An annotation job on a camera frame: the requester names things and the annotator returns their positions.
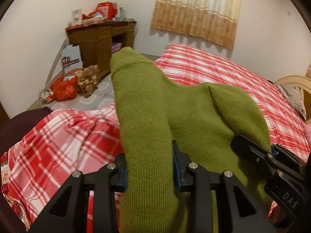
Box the green orange striped knit sweater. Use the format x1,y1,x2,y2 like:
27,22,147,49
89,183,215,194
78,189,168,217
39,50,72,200
111,47,272,232

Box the patterned red green bed skirt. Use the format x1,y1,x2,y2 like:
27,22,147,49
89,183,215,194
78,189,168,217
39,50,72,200
1,151,31,232

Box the red white plaid bedsheet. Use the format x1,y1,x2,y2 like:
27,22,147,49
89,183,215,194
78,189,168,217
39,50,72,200
1,43,311,233

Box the grey patterned pillow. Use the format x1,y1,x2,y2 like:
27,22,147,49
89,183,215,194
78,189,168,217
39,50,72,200
277,84,307,121

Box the cream wooden headboard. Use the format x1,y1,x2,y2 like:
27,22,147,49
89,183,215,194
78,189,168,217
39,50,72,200
274,75,310,122

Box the red plastic bag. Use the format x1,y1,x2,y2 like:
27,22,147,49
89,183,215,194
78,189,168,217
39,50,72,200
50,75,78,101

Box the brown floral cloth bundle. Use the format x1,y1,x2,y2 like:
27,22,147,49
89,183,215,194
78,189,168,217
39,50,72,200
73,65,100,98

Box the beige floral window curtain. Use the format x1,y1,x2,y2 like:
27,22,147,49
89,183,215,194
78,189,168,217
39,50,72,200
151,0,241,50

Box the white printed paper bag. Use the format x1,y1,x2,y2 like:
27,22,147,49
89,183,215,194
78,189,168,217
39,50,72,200
61,45,83,74

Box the stacked books in desk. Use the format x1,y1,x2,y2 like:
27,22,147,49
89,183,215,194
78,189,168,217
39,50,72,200
112,43,122,54

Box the brown wooden desk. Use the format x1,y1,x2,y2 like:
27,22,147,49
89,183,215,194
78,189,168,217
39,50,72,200
66,21,136,77

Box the red gift box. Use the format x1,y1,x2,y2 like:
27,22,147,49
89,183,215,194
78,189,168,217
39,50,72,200
96,2,118,20

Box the white greeting card box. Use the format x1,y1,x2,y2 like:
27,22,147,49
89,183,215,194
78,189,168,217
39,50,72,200
71,9,82,26

